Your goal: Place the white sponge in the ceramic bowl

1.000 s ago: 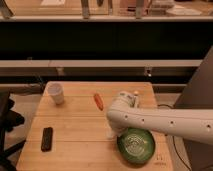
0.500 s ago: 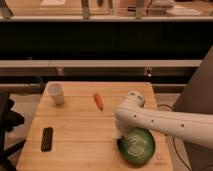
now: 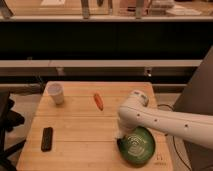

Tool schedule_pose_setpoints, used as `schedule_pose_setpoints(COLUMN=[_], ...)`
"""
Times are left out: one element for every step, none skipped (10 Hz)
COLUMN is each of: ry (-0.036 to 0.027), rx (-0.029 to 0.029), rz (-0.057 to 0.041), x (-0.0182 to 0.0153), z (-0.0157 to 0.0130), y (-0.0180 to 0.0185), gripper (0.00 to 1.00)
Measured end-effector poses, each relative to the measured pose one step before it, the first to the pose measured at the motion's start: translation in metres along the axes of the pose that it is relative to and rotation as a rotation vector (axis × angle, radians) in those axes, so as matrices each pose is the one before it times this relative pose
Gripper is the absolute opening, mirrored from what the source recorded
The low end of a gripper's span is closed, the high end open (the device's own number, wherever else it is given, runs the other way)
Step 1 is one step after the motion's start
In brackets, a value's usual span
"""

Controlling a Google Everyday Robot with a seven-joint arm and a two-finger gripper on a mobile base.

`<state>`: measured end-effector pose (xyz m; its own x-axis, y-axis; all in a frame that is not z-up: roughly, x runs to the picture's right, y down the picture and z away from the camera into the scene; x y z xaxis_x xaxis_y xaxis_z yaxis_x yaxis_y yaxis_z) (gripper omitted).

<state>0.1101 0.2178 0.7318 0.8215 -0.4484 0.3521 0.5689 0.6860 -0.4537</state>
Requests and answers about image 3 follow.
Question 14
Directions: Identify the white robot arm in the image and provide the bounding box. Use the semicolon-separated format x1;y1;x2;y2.
117;90;213;149

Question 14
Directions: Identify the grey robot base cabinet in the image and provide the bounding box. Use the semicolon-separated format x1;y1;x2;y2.
173;46;213;171

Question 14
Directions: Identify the green ceramic bowl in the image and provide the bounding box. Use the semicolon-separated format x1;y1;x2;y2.
117;127;156;165

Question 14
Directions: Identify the orange carrot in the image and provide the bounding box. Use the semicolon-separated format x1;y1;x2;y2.
94;93;104;111

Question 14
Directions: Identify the white paper cup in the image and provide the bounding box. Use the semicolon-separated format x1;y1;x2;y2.
47;83;64;105

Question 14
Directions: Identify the black remote control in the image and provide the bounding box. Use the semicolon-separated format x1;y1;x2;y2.
41;127;53;152

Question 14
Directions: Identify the black office chair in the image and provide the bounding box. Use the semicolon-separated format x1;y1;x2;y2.
0;91;26;171

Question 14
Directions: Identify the grey window rail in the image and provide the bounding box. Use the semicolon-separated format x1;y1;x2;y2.
0;60;202;68

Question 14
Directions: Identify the black cable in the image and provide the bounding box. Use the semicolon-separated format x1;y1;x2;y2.
156;103;193;171

